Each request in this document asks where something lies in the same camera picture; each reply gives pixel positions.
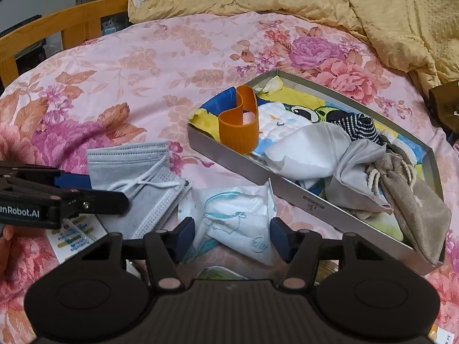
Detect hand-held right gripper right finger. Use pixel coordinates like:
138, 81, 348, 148
270, 217, 382, 291

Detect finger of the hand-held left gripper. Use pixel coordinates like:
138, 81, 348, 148
59, 189, 130, 219
46, 171, 92, 189

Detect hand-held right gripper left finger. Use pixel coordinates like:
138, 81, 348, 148
82, 217, 196, 291

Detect white packet with teal print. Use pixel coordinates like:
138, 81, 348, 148
177, 179, 282, 266

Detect grey face masks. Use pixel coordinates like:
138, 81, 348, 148
87, 141, 192, 239

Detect grey shallow cartoon box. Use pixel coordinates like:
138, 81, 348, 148
187, 69, 447, 276

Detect bag of green paper stars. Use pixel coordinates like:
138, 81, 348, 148
195, 265, 252, 281

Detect grey cloth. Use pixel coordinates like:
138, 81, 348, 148
326, 140, 395, 216

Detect orange ribbed silicone sleeve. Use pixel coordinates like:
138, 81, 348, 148
218, 85, 259, 155

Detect white printed baby cloth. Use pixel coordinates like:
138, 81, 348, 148
256, 102, 305, 144

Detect dark dotted sock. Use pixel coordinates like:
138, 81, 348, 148
328, 113, 386, 144

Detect tan drawstring pouch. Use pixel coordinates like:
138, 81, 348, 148
366, 152, 452, 266

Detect white printed small carton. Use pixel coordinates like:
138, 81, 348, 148
46, 215, 110, 264

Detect black plastic crate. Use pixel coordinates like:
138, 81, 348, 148
0, 14, 47, 76

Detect pink floral bedsheet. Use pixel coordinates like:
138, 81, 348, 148
0, 11, 459, 344

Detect orange and white carton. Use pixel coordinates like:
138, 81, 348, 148
428, 324, 459, 344

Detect brown multicolour garment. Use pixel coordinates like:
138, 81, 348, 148
428, 81, 459, 137

